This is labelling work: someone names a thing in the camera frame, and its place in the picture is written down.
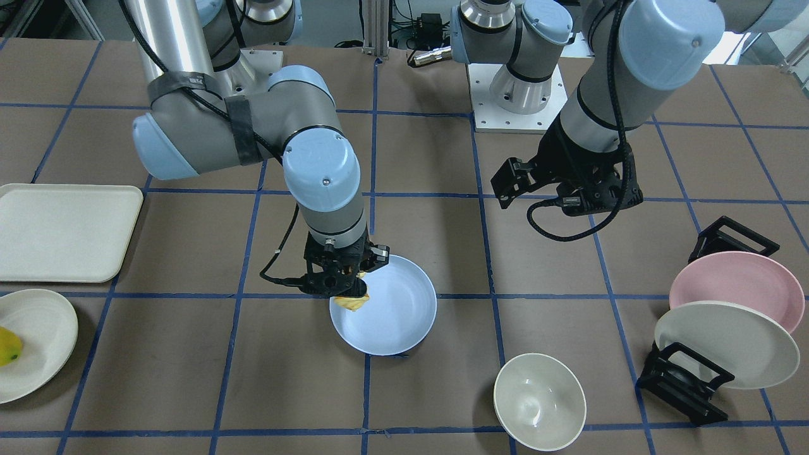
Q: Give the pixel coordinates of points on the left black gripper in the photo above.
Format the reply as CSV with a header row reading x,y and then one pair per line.
x,y
551,157

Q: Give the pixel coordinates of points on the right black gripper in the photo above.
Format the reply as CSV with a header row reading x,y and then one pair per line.
x,y
379,253

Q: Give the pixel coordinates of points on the blue plate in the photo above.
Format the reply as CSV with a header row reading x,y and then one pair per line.
x,y
399,314

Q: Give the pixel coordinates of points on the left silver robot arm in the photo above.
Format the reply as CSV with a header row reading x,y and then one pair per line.
x,y
642,52

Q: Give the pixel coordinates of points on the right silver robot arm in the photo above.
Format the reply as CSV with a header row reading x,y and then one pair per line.
x,y
203,119

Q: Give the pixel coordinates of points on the pink plate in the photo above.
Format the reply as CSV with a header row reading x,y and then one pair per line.
x,y
748,279

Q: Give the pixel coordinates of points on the black plate rack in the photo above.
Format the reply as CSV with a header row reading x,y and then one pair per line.
x,y
674,384

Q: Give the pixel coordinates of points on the cream plate in rack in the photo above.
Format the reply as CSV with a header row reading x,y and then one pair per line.
x,y
746,343

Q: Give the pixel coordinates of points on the white plate with lemon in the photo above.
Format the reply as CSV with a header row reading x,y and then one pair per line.
x,y
47,324

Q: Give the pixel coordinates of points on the silver cylinder connector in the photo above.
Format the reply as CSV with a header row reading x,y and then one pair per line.
x,y
419,58

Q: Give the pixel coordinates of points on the black power adapter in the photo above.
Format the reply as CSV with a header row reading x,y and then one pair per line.
x,y
429,26

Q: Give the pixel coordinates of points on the white bowl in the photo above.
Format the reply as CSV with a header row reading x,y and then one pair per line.
x,y
540,402

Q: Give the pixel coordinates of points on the white rectangular tray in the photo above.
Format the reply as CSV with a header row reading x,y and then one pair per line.
x,y
65,232

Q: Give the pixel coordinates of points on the yellow lemon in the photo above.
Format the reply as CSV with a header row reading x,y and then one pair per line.
x,y
11,346

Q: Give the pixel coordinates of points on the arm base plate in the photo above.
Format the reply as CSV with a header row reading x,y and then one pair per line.
x,y
493,117
259,63

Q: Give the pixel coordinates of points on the aluminium frame post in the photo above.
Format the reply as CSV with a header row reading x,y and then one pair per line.
x,y
376,17

